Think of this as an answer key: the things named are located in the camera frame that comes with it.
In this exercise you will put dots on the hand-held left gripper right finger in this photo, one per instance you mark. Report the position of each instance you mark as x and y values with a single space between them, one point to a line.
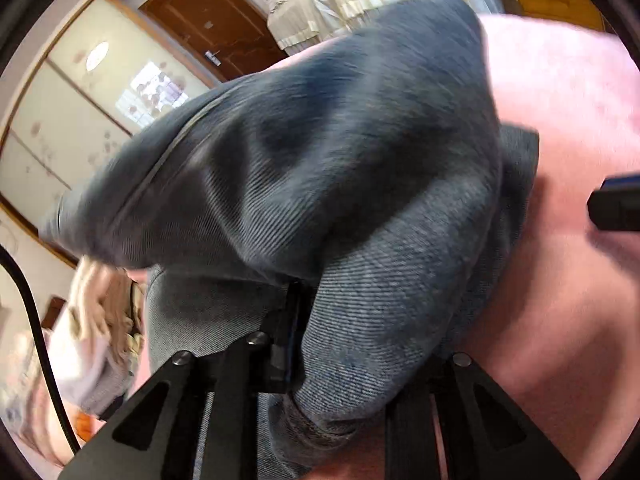
457 371

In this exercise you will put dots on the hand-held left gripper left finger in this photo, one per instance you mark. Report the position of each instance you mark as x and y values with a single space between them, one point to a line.
294 310

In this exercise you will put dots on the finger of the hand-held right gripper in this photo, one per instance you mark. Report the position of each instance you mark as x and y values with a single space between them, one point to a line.
615 205

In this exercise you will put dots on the grey denim jeans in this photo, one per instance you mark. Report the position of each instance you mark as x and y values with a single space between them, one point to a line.
350 185

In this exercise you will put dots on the pile of white beige clothes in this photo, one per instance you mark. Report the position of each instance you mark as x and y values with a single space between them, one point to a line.
90 350

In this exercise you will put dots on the pink fleece blanket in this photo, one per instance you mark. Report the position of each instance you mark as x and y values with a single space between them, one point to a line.
550 110

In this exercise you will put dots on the brown wooden door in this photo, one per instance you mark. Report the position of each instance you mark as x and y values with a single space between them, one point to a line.
225 25

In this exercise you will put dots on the floral sliding door wardrobe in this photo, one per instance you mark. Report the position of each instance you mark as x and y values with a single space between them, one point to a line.
75 100

